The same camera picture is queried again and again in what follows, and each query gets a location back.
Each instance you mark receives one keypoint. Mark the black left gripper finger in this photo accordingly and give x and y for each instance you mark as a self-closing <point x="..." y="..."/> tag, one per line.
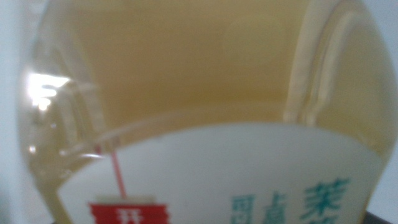
<point x="373" y="220"/>

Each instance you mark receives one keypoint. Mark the yellow tea bottle green label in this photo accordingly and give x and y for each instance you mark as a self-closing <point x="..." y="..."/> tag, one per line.
<point x="199" y="77"/>

